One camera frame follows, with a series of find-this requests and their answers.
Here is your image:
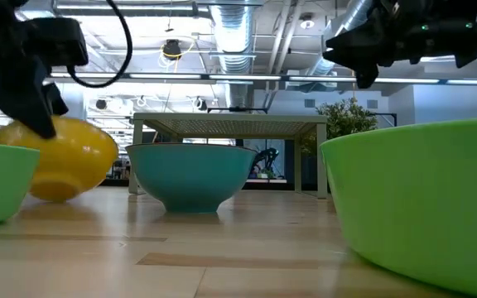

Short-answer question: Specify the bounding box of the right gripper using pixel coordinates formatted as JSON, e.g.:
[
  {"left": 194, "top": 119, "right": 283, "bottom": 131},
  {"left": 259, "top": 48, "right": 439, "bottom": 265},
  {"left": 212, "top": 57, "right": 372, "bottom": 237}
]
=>
[{"left": 323, "top": 0, "right": 434, "bottom": 90}]

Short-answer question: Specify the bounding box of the silver ventilation duct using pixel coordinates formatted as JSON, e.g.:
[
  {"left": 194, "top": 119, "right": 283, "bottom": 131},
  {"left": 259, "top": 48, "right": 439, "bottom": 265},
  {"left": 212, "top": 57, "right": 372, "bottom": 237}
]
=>
[
  {"left": 210, "top": 0, "right": 257, "bottom": 109},
  {"left": 304, "top": 0, "right": 374, "bottom": 78}
]

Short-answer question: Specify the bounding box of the teal floral-patterned bowl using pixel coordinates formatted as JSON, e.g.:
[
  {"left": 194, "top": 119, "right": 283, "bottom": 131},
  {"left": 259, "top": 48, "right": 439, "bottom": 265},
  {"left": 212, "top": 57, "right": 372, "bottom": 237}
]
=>
[{"left": 124, "top": 142, "right": 258, "bottom": 214}]

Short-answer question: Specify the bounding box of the green perforated metal shelf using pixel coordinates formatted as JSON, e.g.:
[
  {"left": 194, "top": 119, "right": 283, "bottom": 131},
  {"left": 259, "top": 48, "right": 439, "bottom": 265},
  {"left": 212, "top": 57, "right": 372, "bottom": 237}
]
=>
[{"left": 128, "top": 112, "right": 330, "bottom": 199}]

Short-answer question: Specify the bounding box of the long LED light bar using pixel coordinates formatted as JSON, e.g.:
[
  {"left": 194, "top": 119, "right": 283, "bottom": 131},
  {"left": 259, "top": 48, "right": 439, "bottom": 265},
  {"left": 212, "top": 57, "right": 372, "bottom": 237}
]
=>
[{"left": 47, "top": 72, "right": 477, "bottom": 86}]

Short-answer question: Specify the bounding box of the yellow floral-patterned bowl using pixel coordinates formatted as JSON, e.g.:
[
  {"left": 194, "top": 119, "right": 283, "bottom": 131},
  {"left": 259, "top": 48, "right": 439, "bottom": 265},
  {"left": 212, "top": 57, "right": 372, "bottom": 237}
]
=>
[{"left": 0, "top": 115, "right": 119, "bottom": 203}]

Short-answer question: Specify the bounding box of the black background robot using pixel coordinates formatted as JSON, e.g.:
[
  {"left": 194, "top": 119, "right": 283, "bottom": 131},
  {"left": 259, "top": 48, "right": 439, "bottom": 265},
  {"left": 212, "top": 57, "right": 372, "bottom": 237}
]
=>
[{"left": 251, "top": 147, "right": 281, "bottom": 180}]

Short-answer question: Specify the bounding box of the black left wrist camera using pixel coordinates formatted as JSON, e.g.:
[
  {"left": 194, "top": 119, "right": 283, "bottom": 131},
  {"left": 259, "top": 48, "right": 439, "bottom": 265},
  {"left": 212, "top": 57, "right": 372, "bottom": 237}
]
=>
[{"left": 26, "top": 17, "right": 89, "bottom": 68}]

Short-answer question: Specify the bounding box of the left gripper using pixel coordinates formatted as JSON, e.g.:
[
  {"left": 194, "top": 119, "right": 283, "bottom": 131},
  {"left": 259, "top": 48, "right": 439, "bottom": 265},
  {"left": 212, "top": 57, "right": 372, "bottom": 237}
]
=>
[{"left": 0, "top": 14, "right": 70, "bottom": 140}]

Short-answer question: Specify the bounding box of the black ceiling-hung device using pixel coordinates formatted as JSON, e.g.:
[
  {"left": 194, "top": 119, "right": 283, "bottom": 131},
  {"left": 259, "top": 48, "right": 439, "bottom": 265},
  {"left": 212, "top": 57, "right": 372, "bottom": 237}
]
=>
[{"left": 160, "top": 39, "right": 185, "bottom": 61}]

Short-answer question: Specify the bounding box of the black left wrist camera cable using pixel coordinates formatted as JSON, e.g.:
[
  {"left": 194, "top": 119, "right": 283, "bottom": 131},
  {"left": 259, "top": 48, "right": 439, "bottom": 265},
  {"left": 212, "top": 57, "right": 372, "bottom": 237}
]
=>
[{"left": 66, "top": 0, "right": 134, "bottom": 89}]

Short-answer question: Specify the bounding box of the small potted plant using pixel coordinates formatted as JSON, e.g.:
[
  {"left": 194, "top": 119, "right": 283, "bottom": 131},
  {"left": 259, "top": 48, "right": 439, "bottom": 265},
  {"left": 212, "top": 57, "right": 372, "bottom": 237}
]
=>
[{"left": 300, "top": 98, "right": 378, "bottom": 156}]

